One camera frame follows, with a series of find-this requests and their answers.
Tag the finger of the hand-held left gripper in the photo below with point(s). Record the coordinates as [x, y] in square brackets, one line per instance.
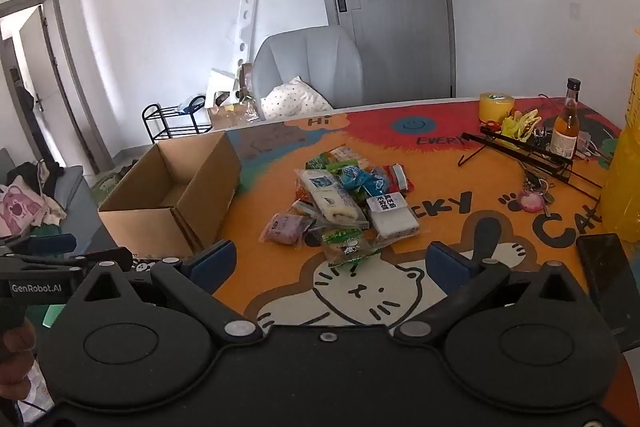
[50, 243]
[50, 263]

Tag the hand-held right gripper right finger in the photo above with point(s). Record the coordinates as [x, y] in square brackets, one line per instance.
[447, 268]

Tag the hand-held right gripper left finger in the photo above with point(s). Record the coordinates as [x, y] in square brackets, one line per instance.
[215, 264]

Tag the brown cardboard box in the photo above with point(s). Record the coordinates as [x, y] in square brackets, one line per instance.
[200, 187]

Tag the blue snack packet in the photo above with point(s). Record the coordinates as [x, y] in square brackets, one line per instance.
[351, 179]

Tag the long white snack packet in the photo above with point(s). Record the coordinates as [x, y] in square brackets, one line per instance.
[330, 202]

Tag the person's left hand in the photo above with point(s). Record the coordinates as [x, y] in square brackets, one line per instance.
[12, 347]

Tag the pink bear tote bag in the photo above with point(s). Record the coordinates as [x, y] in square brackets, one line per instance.
[17, 207]

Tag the grey sofa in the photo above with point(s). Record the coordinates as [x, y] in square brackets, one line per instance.
[75, 192]

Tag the dark and beige clothes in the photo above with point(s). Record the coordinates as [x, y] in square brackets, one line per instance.
[47, 179]

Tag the pile of mixed snack packs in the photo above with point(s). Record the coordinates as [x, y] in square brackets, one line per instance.
[390, 219]

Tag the colourful cartoon table mat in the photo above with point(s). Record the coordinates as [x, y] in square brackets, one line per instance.
[450, 167]

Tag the red blue striped packet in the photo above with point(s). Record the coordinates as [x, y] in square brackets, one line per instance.
[400, 177]

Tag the key bunch with pink charm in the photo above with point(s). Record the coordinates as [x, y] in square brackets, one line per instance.
[532, 201]

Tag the black metal stand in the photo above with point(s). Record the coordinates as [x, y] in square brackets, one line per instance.
[520, 149]

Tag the black shoe rack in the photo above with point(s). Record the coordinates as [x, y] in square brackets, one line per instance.
[170, 122]

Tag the black phone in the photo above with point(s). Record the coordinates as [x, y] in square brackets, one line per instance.
[605, 272]

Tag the yellow green wrapper bundle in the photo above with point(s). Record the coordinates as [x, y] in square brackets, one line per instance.
[520, 124]

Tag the yellow tape roll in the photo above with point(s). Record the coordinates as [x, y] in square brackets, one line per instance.
[496, 109]

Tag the open interior door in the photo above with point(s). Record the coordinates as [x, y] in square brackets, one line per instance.
[47, 72]

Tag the glass bottle with label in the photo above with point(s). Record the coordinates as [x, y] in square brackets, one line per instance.
[565, 132]

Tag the white dotted pillow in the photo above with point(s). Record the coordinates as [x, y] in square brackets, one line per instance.
[290, 99]

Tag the yellow plastic bottle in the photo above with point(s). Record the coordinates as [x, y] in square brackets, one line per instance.
[622, 177]

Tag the grey chair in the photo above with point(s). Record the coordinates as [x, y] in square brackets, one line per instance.
[310, 57]

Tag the grey door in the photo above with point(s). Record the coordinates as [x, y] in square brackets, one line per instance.
[390, 32]

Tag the white board with holes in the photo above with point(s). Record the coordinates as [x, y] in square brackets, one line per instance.
[245, 22]

